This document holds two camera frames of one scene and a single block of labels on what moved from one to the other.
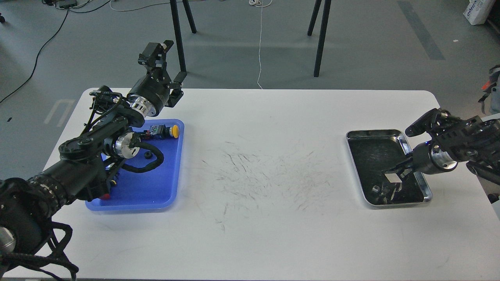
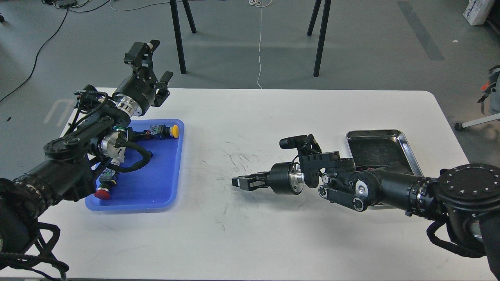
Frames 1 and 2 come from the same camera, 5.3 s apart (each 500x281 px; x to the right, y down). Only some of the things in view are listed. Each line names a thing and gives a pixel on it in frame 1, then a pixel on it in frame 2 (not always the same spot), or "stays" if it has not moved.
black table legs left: [176, 23] stays
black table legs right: [316, 6] stays
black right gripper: [428, 159] → [284, 178]
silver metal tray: [375, 153] stays
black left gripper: [149, 94] → [135, 94]
